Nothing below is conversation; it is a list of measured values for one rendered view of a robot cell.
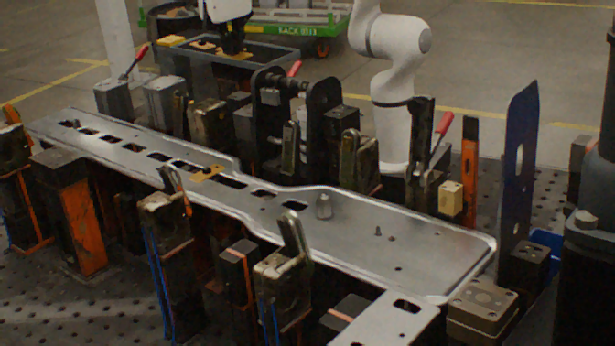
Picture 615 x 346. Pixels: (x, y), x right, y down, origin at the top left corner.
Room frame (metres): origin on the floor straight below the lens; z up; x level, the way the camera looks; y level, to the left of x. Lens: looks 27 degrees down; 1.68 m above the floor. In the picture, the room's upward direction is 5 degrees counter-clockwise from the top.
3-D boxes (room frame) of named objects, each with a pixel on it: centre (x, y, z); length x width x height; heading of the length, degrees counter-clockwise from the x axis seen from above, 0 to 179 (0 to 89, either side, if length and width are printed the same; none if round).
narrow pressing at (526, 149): (0.85, -0.30, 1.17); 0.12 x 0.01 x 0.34; 138
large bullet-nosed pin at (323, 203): (1.12, -0.02, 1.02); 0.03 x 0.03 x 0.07
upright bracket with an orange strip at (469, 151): (1.08, -0.29, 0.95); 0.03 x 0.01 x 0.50; 48
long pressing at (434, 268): (1.35, 0.25, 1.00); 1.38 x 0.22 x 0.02; 48
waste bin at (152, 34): (4.26, 0.72, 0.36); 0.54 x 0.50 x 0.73; 147
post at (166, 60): (1.92, 0.37, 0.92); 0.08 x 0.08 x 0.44; 48
